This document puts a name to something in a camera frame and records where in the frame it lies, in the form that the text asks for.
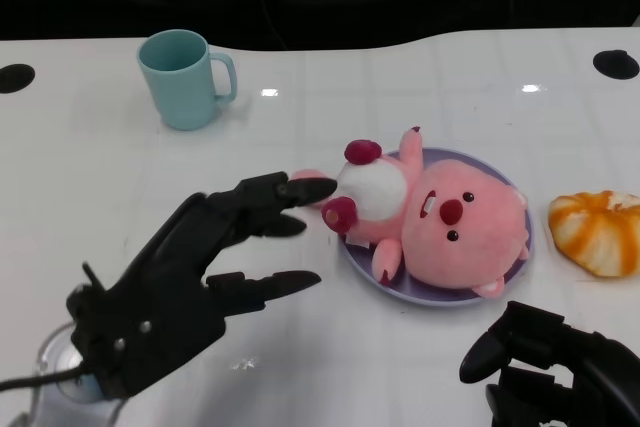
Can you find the pink plush beaver doll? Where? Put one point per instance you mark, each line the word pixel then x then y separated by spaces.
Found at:
pixel 440 217

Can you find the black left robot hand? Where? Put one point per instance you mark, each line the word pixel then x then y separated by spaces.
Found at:
pixel 180 277

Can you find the light blue plastic mug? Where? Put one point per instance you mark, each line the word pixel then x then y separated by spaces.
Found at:
pixel 180 79

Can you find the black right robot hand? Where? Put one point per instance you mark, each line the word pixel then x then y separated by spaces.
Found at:
pixel 550 367

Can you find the lavender plastic plate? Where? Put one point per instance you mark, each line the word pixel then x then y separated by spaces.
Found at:
pixel 415 287

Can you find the orange striped bread toy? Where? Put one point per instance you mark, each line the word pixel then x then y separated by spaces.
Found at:
pixel 600 234

